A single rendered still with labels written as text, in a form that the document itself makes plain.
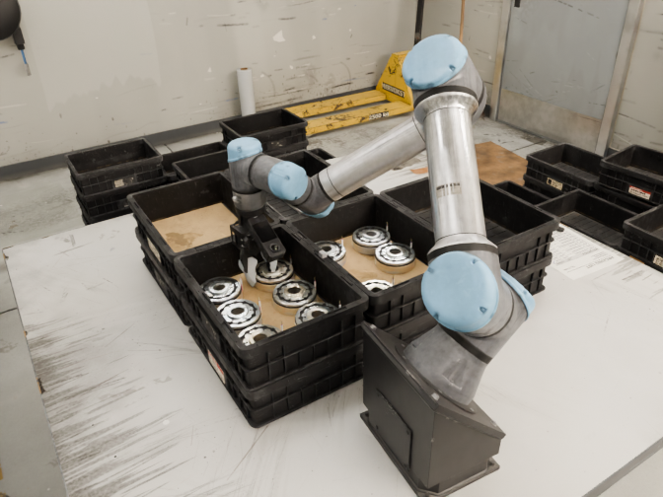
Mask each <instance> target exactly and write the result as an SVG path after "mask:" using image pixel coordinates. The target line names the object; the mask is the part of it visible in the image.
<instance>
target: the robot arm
mask: <svg viewBox="0 0 663 497"><path fill-rule="evenodd" d="M402 71H403V77H404V79H405V83H406V84H407V85H408V86H409V87H410V89H411V92H412V101H413V111H414V116H413V117H411V118H410V119H408V120H406V121H405V122H403V123H401V124H400V125H398V126H396V127H395V128H393V129H391V130H389V131H388V132H386V133H384V134H383V135H381V136H379V137H378V138H376V139H374V140H373V141H371V142H369V143H368V144H366V145H364V146H363V147H361V148H359V149H358V150H356V151H354V152H353V153H351V154H349V155H348V156H346V157H344V158H342V159H341V160H339V161H337V162H336V163H334V164H332V165H331V166H329V167H327V168H326V169H324V170H322V171H321V172H319V173H318V174H316V175H314V176H312V177H308V176H307V175H306V172H305V170H304V169H303V168H301V167H299V166H297V165H295V164H294V163H291V162H285V161H282V160H279V159H276V158H273V157H270V156H268V155H266V154H264V153H263V152H262V148H261V144H260V142H259V141H258V140H257V139H256V138H251V137H243V138H238V139H235V140H233V141H231V142H230V143H229V144H228V147H227V150H228V163H229V170H230V177H231V184H232V190H233V197H232V199H233V205H234V206H235V209H236V213H237V214H238V221H236V222H235V223H234V224H231V225H230V232H231V239H232V244H233V245H234V246H236V247H237V248H238V249H239V250H240V251H241V252H240V260H239V267H240V268H241V270H242V271H243V272H244V273H245V276H246V278H247V281H248V282H249V284H250V285H251V286H252V287H255V285H256V283H257V281H256V275H257V274H256V266H257V264H258V260H257V259H255V258H254V257H253V256H252V254H253V255H257V254H258V253H259V252H260V253H261V256H262V258H263V259H264V260H265V261H266V266H267V267H268V271H270V272H273V271H275V269H276V265H277V260H278V259H280V258H282V257H283V256H284V254H285V252H286V249H285V247H284V246H283V244H282V242H281V241H280V239H279V238H278V237H277V235H276V234H275V232H274V231H273V229H272V227H271V226H270V224H269V222H268V221H267V219H266V218H265V216H264V215H263V214H262V213H264V212H265V210H266V192H268V193H270V194H272V195H274V196H276V197H278V198H279V199H281V200H283V201H285V202H286V203H288V204H290V205H292V206H294V207H296V208H297V209H299V210H301V212H303V213H304V214H306V215H309V216H312V217H314V218H323V217H326V216H327V215H329V214H330V212H331V211H332V209H333V206H334V202H335V201H337V200H339V199H341V198H342V197H343V196H345V195H347V194H349V193H350V192H352V191H354V190H356V189H357V188H359V187H361V186H363V185H364V184H366V183H368V182H370V181H372V180H373V179H375V178H378V177H379V176H381V175H383V174H385V173H386V172H388V171H390V170H392V169H393V168H395V167H397V166H399V165H401V164H402V163H404V162H406V161H408V160H409V159H411V158H413V157H415V156H416V155H418V154H420V153H422V152H424V151H425V150H426V158H427V168H428V177H429V187H430V197H431V208H432V218H433V228H434V238H435V246H434V247H433V248H432V249H431V250H430V251H429V253H428V254H427V260H428V268H427V270H426V271H425V272H424V275H423V278H422V282H421V295H422V300H423V303H424V305H425V307H426V309H427V310H428V311H429V312H430V314H431V315H432V316H433V317H434V318H435V319H436V320H437V321H438V323H437V325H436V326H435V327H434V328H432V329H430V330H429V331H427V332H426V333H424V334H423V335H421V336H420V337H418V338H417V339H416V340H414V341H413V342H411V343H410V344H409V345H408V346H407V348H406V349H405V350H404V354H405V356H406V357H407V359H408V360H409V362H410V363H411V364H412V365H413V367H414V368H415V369H416V370H417V371H418V372H419V373H420V374H421V375H423V376H424V377H425V378H426V379H427V380H428V381H429V382H430V383H432V384H433V385H434V386H435V387H437V388H439V389H440V390H441V391H443V392H444V393H446V394H447V395H448V396H450V397H451V398H453V399H455V400H456V401H458V402H460V403H461V404H464V405H468V404H469V403H470V402H471V401H472V400H473V398H474V397H475V395H476V392H477V389H478V387H479V383H480V380H481V377H482V375H483V372H484V370H485V368H486V367H487V365H488V364H489V363H490V362H491V360H492V359H493V358H494V357H495V356H496V355H497V353H498V352H499V351H500V350H501V348H502V347H503V346H504V345H505V344H506V342H507V341H508V340H509V339H510V338H511V336H512V335H513V334H514V333H515V332H516V330H517V329H518V328H519V327H520V326H521V324H522V323H523V322H524V321H526V320H527V319H528V318H529V316H530V313H531V312H532V311H533V309H534V308H535V305H536V303H535V300H534V298H533V297H532V295H531V294H530V293H529V292H528V291H527V290H526V289H525V288H524V287H523V286H522V285H521V284H520V283H519V282H518V281H516V280H515V279H514V278H513V277H512V276H510V275H509V274H508V273H506V272H505V271H503V270H502V269H500V264H499V257H498V250H497V246H496V245H495V244H493V243H492V242H490V241H489V240H488V239H487V238H486V232H485V224H484V217H483V210H482V202H481V194H480V186H479V172H478V164H477V156H476V148H475V141H474V133H473V125H474V124H475V123H476V121H477V120H478V119H479V117H480V115H481V114H482V112H483V110H484V107H485V104H486V87H485V84H484V82H483V80H482V78H481V76H480V75H479V72H478V71H477V69H476V67H475V65H474V64H473V62H472V60H471V58H470V57H469V56H468V53H467V50H466V48H465V47H464V46H463V45H462V44H461V43H460V42H459V41H458V40H457V39H456V38H455V37H453V36H451V35H432V36H430V37H427V38H425V39H423V40H422V41H420V42H419V43H418V44H416V45H415V46H414V47H413V48H412V51H410V52H409V53H408V54H407V56H406V57H405V61H404V63H403V70H402ZM260 214H261V215H260ZM237 224H238V225H237ZM235 225H236V226H235ZM232 232H233V233H234V234H235V240H233V233H232Z"/></svg>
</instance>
